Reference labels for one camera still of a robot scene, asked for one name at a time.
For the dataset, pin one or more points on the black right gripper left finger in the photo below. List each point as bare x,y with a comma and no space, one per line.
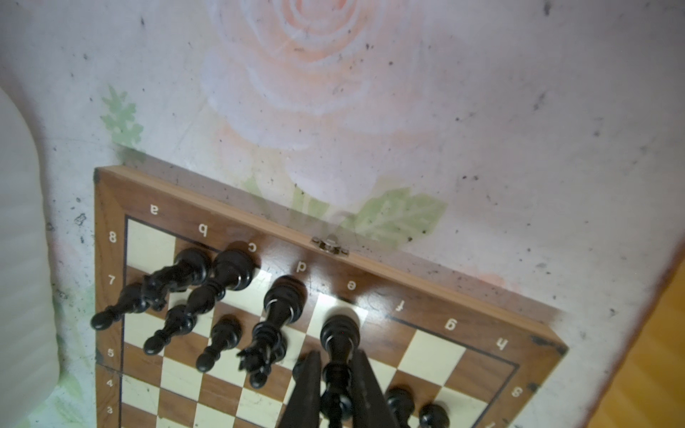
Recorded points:
303,407

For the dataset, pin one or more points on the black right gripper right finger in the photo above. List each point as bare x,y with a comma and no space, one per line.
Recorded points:
369,405

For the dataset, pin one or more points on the black chess king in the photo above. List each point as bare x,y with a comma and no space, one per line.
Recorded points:
340,337

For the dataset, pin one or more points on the black chess pawn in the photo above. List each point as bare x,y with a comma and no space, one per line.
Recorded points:
225,335

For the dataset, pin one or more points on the black chess queen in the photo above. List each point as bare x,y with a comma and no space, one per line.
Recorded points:
284,303

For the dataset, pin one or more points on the wooden chess board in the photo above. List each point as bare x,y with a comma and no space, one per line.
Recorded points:
442,359

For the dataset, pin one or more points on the black chess bishop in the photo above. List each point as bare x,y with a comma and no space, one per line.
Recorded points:
231,270

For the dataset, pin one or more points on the black chess knight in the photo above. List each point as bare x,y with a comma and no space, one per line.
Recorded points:
191,267

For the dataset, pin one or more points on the white plastic tray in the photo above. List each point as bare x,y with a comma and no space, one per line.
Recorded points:
30,366

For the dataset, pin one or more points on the yellow plastic tray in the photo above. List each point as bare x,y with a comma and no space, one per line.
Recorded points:
648,388

